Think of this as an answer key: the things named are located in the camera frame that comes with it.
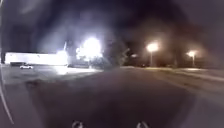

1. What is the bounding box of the street lamp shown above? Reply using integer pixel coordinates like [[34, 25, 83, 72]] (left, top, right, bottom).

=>
[[186, 49, 199, 68], [145, 41, 161, 68]]

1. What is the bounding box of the white building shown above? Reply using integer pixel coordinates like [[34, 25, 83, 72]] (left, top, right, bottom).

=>
[[4, 51, 70, 67]]

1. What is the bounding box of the dark asphalt road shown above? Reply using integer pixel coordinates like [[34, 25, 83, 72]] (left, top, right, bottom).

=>
[[0, 66, 224, 128]]

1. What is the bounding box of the robot's own part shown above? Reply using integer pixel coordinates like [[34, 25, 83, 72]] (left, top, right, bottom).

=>
[[136, 120, 150, 128], [71, 120, 85, 128]]

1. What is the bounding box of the dark leafy tree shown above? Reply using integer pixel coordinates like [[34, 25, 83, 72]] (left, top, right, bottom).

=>
[[99, 39, 131, 70]]

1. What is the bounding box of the grey asphalt parking lot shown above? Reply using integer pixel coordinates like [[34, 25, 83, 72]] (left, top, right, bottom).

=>
[[1, 64, 103, 85]]

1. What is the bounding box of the white car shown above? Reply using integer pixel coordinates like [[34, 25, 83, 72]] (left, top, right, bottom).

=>
[[19, 64, 35, 71]]

